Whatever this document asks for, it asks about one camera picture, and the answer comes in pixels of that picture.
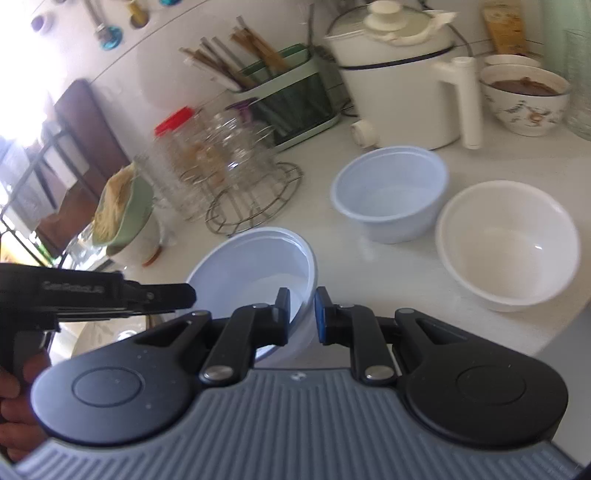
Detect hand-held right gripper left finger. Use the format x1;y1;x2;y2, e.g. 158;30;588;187
134;287;291;386

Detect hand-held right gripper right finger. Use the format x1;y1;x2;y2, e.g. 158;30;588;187
314;286;467;387

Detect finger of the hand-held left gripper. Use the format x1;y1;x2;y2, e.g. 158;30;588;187
122;282;197;311

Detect pale blue plastic bowl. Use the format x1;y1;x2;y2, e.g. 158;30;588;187
185;227;319;365
330;146;450;244

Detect grey leaf print plate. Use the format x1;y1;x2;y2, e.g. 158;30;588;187
71;316;185;357

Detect white plastic bowl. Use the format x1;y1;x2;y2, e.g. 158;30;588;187
435;181;581;313

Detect person's left hand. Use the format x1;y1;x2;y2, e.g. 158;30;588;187
0;352;51;450

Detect white bowl orange foot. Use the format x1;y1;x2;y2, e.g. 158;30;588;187
107;212;164;267

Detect clear drinking glass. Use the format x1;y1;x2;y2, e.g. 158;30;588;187
65;222;112;268

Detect green bowl with noodles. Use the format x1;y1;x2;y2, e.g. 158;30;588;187
90;161;155;245

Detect clear glass pitcher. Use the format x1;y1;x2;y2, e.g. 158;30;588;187
134;152;204;222

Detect dried noodles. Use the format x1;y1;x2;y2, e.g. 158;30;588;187
92;164;139;243

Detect brown cutting board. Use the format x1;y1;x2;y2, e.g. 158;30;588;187
34;78;132;252

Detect clear jar red lid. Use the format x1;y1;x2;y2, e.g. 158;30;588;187
154;107;222;195

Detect green chopstick holder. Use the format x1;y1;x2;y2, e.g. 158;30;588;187
226;44;342;153

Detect white electric pot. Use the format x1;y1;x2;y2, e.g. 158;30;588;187
323;18;485;151

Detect bundle of chopsticks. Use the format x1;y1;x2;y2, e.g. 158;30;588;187
179;16;289;90

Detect yellow gas pipe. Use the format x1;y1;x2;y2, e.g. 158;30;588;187
127;0;151;28

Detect floral ceramic bowl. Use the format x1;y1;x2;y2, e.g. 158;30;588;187
479;65;572;137

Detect glass pot lid white knob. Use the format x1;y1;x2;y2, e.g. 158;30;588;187
325;0;455;47

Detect brown food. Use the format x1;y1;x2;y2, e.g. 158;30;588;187
489;76;566;97

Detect small white bowl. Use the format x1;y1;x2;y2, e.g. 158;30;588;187
484;54;541;70

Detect yellow packet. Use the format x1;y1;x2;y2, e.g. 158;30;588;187
482;0;529;56

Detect pale green bottle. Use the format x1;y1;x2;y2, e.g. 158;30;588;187
540;0;591;79

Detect braided metal hose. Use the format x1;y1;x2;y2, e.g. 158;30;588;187
85;0;109;33

